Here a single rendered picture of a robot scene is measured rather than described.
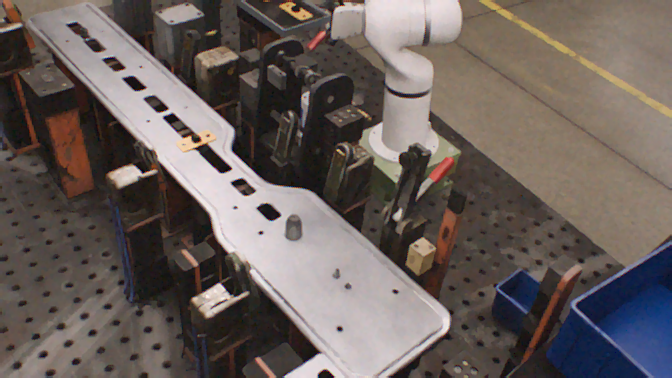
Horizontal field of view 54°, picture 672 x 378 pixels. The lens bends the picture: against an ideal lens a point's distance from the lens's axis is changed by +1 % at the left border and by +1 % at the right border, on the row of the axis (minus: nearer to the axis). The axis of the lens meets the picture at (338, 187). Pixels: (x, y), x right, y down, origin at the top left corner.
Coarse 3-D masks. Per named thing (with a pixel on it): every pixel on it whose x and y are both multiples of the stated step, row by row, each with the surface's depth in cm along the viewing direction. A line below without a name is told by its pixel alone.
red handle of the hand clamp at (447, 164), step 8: (448, 160) 119; (440, 168) 119; (448, 168) 119; (432, 176) 119; (440, 176) 119; (424, 184) 119; (432, 184) 119; (424, 192) 119; (416, 200) 118; (400, 208) 119; (392, 216) 119
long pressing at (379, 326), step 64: (64, 64) 159; (128, 64) 160; (128, 128) 142; (192, 128) 143; (192, 192) 129; (256, 192) 130; (256, 256) 117; (320, 256) 119; (384, 256) 119; (320, 320) 108; (384, 320) 109; (448, 320) 110
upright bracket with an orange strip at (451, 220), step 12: (456, 192) 105; (456, 204) 106; (444, 216) 110; (456, 216) 107; (444, 228) 111; (456, 228) 109; (444, 240) 113; (444, 252) 114; (432, 264) 118; (444, 264) 115; (432, 276) 119; (432, 288) 121
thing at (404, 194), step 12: (420, 144) 111; (408, 156) 108; (420, 156) 109; (408, 168) 113; (420, 168) 110; (408, 180) 114; (420, 180) 112; (396, 192) 116; (408, 192) 113; (396, 204) 118; (408, 204) 115; (408, 216) 117; (396, 228) 118
